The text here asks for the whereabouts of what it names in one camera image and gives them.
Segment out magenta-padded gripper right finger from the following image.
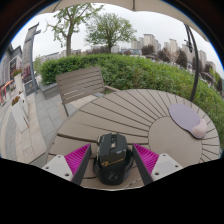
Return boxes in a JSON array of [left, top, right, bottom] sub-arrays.
[[131, 142, 184, 186]]

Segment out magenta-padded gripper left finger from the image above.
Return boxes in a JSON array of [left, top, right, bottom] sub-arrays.
[[41, 142, 93, 186]]

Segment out black computer mouse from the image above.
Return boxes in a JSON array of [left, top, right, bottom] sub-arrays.
[[92, 132, 135, 187]]

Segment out lavender mouse pad with wrist rest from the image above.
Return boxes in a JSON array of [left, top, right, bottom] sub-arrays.
[[168, 102, 209, 140]]

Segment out white planter with flowers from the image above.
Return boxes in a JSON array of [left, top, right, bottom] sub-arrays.
[[11, 67, 27, 97], [10, 95, 30, 134]]

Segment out brown slatted outdoor chair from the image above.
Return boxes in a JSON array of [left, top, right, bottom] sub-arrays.
[[55, 65, 121, 118]]

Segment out green hedge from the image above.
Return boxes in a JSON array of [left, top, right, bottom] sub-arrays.
[[38, 53, 224, 148]]

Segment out dark grey shopfront building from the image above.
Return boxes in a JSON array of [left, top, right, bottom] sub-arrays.
[[0, 43, 23, 103]]

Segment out grey sign pillar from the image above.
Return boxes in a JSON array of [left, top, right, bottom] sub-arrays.
[[21, 22, 42, 97]]

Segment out distant apartment buildings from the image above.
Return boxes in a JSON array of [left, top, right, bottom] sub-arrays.
[[129, 32, 218, 73]]

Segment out tall sparse-leaved tree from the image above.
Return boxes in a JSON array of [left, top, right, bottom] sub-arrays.
[[44, 2, 105, 58]]

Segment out round leafy green tree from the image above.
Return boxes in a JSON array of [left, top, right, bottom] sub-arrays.
[[84, 12, 138, 55]]

